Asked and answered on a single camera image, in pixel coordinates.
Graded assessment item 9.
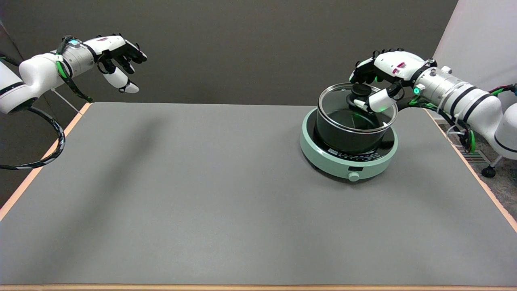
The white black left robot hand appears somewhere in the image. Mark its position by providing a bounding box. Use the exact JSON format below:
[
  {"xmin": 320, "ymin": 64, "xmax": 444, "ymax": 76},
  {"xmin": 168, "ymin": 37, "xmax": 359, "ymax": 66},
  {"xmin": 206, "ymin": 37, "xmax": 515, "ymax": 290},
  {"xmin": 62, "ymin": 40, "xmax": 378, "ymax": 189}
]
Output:
[{"xmin": 93, "ymin": 34, "xmax": 147, "ymax": 94}]

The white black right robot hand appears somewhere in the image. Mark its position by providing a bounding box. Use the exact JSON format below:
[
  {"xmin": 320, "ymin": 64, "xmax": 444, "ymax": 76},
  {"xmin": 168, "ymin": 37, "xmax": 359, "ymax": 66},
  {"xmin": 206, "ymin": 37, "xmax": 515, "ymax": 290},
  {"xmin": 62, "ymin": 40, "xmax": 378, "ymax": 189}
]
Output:
[{"xmin": 349, "ymin": 48, "xmax": 429, "ymax": 114}]

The glass pot lid black knob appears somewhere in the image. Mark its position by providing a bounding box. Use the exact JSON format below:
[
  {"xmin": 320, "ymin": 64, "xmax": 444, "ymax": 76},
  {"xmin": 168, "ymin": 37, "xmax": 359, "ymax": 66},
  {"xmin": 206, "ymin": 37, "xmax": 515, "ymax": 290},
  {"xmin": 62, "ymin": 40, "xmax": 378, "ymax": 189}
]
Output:
[{"xmin": 317, "ymin": 82, "xmax": 399, "ymax": 134}]

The mint green induction cooker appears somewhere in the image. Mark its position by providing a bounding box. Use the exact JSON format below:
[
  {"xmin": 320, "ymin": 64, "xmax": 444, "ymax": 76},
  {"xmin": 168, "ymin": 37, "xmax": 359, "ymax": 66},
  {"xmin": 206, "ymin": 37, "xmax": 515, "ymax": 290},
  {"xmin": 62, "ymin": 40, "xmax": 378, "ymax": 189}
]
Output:
[{"xmin": 299, "ymin": 107, "xmax": 399, "ymax": 182}]

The grey floor vent grille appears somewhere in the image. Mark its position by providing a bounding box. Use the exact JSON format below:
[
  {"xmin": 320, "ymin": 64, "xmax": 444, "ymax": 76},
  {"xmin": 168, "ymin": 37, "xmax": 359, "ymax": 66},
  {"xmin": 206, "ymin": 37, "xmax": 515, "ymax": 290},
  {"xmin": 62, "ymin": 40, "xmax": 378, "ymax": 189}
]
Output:
[{"xmin": 464, "ymin": 150, "xmax": 491, "ymax": 164}]

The metal leg with black caster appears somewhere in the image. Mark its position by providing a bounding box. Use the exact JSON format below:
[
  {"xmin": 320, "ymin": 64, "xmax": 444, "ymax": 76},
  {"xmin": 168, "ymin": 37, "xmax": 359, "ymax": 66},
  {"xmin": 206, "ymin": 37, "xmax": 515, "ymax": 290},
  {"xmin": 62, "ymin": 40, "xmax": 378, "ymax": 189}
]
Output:
[{"xmin": 481, "ymin": 156, "xmax": 504, "ymax": 178}]

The green black wrist cable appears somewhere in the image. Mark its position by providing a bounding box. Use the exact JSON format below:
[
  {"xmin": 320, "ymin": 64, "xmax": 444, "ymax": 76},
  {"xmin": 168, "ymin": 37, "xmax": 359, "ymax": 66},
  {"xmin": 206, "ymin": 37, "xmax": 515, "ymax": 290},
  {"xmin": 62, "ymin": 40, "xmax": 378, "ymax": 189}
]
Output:
[{"xmin": 56, "ymin": 36, "xmax": 93, "ymax": 103}]

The black saucepan with long handle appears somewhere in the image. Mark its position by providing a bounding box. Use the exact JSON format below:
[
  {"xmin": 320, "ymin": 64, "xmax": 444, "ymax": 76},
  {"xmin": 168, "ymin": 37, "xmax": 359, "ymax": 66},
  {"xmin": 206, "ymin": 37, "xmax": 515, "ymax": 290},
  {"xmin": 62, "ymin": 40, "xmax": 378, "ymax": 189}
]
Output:
[{"xmin": 315, "ymin": 95, "xmax": 416, "ymax": 155}]

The black green cable bundle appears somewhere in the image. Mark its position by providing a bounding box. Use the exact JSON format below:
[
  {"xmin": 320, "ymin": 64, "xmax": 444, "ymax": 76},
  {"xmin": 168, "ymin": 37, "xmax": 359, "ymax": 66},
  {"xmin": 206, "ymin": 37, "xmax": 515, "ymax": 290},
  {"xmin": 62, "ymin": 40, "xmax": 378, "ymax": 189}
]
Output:
[{"xmin": 408, "ymin": 83, "xmax": 517, "ymax": 154}]

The thick black braided cable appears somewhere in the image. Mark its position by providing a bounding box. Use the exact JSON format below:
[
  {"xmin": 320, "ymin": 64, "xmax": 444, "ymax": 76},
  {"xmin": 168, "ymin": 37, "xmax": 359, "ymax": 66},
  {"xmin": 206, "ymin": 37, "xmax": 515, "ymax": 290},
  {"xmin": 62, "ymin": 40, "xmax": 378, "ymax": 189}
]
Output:
[{"xmin": 0, "ymin": 106, "xmax": 66, "ymax": 170}]

